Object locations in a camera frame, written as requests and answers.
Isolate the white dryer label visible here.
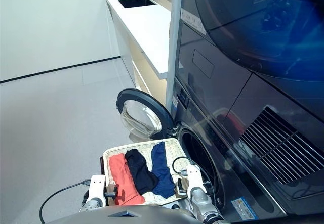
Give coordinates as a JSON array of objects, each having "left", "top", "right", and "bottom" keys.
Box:
[{"left": 181, "top": 9, "right": 207, "bottom": 35}]

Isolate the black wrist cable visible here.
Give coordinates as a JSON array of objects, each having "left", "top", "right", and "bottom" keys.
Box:
[
  {"left": 172, "top": 156, "right": 218, "bottom": 209},
  {"left": 39, "top": 180, "right": 91, "bottom": 224}
]

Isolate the pale woven basket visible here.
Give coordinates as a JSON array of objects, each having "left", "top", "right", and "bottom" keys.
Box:
[{"left": 102, "top": 138, "right": 193, "bottom": 207}]

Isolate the orange garment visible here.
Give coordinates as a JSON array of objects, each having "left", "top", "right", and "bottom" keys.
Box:
[{"left": 108, "top": 154, "right": 146, "bottom": 206}]

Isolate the black sink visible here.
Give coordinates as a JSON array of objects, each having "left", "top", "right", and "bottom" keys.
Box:
[{"left": 117, "top": 0, "right": 157, "bottom": 9}]

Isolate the blue white energy label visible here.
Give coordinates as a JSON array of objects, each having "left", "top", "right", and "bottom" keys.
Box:
[{"left": 231, "top": 196, "right": 259, "bottom": 221}]

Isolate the dark grey stacked dryer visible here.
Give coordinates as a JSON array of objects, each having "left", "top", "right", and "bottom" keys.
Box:
[{"left": 174, "top": 0, "right": 324, "bottom": 202}]

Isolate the round glass washing machine door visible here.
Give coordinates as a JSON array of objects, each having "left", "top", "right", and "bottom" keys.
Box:
[{"left": 115, "top": 88, "right": 175, "bottom": 141}]

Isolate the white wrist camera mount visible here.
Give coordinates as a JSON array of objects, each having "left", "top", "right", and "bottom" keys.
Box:
[
  {"left": 88, "top": 174, "right": 106, "bottom": 206},
  {"left": 186, "top": 165, "right": 205, "bottom": 192}
]

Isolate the black garment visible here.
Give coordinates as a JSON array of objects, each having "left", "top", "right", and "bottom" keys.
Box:
[{"left": 124, "top": 149, "right": 159, "bottom": 196}]

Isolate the silver robot torso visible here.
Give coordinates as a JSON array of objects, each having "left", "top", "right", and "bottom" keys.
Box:
[{"left": 48, "top": 205, "right": 203, "bottom": 224}]

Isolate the white cabinet side panel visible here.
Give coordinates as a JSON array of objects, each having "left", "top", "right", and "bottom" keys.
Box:
[{"left": 166, "top": 0, "right": 184, "bottom": 106}]

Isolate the white counter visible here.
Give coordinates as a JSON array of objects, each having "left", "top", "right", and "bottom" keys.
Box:
[{"left": 105, "top": 0, "right": 173, "bottom": 106}]

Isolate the navy blue garment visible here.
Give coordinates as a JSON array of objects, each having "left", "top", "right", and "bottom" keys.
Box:
[{"left": 151, "top": 141, "right": 176, "bottom": 199}]

